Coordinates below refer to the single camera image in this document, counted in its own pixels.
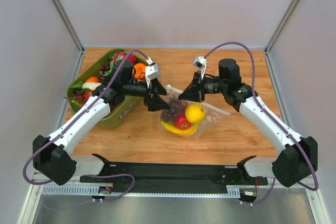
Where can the olive green plastic bin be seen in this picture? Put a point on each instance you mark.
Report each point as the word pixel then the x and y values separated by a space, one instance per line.
pixel 123 110

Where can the fake yellow lemon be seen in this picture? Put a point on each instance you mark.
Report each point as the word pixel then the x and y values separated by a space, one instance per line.
pixel 195 113

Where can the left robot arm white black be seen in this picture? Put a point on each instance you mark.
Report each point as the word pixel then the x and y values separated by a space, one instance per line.
pixel 52 155

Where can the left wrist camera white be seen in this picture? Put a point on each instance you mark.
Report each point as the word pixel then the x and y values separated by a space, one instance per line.
pixel 152 72

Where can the fake purple grapes in bag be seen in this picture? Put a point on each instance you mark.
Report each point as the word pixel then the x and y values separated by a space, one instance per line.
pixel 177 107

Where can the black base mat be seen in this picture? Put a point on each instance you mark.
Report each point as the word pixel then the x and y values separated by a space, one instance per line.
pixel 153 178

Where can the fake small orange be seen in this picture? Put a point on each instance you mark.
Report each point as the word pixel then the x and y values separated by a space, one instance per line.
pixel 93 79

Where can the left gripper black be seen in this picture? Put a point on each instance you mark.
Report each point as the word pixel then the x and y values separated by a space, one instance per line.
pixel 150 94

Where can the fake orange persimmon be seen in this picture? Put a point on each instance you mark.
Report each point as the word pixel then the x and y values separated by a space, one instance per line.
pixel 139 71

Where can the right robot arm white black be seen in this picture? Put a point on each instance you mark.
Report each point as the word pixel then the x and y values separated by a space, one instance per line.
pixel 297 155

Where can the fake red cherry bunch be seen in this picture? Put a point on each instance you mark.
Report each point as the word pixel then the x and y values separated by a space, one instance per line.
pixel 81 99

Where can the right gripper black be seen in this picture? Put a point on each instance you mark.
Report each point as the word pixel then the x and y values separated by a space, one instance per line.
pixel 198 87

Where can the fake yellow banana bunch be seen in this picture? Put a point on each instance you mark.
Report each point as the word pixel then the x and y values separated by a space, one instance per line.
pixel 171 128

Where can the clear zip top bag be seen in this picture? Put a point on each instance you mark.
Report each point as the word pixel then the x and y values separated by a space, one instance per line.
pixel 213 114

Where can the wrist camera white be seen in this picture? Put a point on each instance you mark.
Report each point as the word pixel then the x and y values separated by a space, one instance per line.
pixel 152 72
pixel 200 63

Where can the fake pink dragon fruit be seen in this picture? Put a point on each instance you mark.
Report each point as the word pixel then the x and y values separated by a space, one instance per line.
pixel 120 55

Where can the fake dark grapes in bin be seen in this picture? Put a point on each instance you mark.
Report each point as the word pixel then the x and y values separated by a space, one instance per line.
pixel 104 71

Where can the fake white radish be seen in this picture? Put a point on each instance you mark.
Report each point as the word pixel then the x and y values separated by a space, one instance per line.
pixel 91 85

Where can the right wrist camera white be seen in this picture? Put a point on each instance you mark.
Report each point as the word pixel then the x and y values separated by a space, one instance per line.
pixel 200 63

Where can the fake red apple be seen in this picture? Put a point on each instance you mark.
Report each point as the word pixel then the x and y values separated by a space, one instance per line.
pixel 181 122

